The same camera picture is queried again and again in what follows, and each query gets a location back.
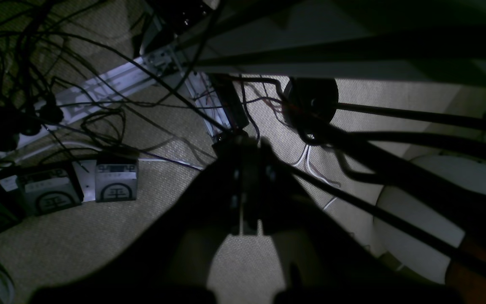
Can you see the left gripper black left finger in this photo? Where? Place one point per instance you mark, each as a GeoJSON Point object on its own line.
{"type": "Point", "coordinates": [169, 262]}

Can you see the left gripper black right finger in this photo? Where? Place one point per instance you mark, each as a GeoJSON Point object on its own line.
{"type": "Point", "coordinates": [320, 262]}

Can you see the grey power adapter box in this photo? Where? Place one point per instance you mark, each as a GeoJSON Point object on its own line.
{"type": "Point", "coordinates": [49, 188]}
{"type": "Point", "coordinates": [116, 179]}

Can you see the aluminium frame rail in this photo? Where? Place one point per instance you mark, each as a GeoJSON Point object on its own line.
{"type": "Point", "coordinates": [127, 79]}

